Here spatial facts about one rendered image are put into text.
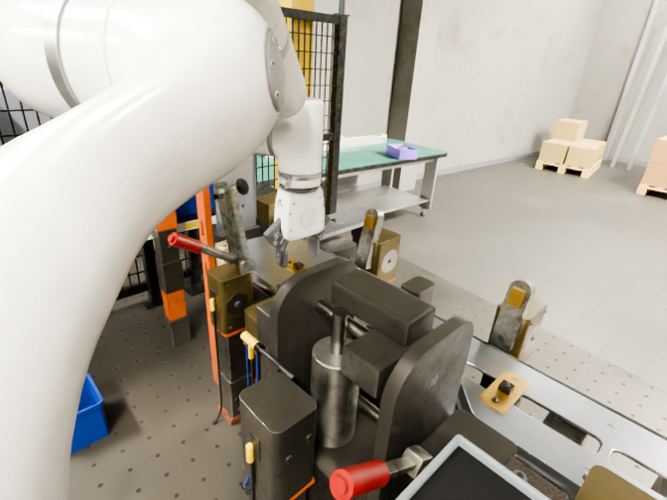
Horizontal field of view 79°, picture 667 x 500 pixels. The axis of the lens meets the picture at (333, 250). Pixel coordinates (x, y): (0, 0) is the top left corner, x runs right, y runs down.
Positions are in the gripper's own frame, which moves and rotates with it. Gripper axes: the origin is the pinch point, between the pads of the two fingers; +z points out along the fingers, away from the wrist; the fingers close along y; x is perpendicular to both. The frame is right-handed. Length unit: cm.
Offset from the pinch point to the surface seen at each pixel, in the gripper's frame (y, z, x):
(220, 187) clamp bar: -17.3, -18.2, -0.6
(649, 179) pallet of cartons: 611, 83, 22
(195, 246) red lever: -23.0, -9.1, -1.2
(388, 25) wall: 321, -71, 248
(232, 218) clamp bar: -16.2, -12.7, -1.9
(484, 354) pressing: 5.2, 3.2, -40.9
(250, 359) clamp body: -23.0, 4.5, -16.7
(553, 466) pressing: -7, 3, -56
